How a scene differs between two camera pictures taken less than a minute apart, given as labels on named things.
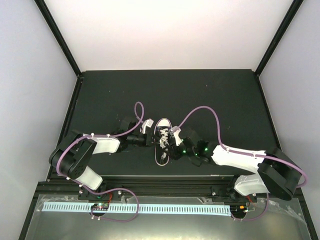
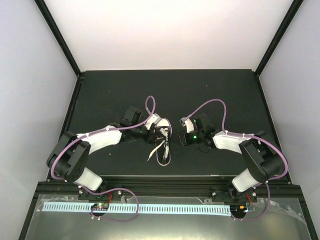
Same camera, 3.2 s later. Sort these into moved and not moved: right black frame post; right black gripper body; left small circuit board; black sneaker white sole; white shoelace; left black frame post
Moved: white shoelace; right black gripper body
Not moved: black sneaker white sole; left small circuit board; right black frame post; left black frame post
